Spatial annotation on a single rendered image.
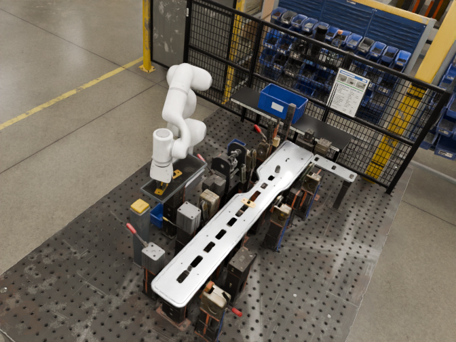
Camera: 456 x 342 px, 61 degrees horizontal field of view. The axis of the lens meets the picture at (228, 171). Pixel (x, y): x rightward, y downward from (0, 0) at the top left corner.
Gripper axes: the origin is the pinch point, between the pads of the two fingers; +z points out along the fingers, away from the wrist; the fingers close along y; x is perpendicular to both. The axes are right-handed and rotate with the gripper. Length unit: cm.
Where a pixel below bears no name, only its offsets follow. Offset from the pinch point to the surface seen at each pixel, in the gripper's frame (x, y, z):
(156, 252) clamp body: -28.2, 10.6, 12.5
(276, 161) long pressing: 66, 48, 19
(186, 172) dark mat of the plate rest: 16.2, 6.5, 2.6
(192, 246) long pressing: -15.0, 23.3, 18.5
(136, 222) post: -17.4, -4.9, 11.3
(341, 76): 120, 72, -21
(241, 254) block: -12, 47, 16
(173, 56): 280, -110, 86
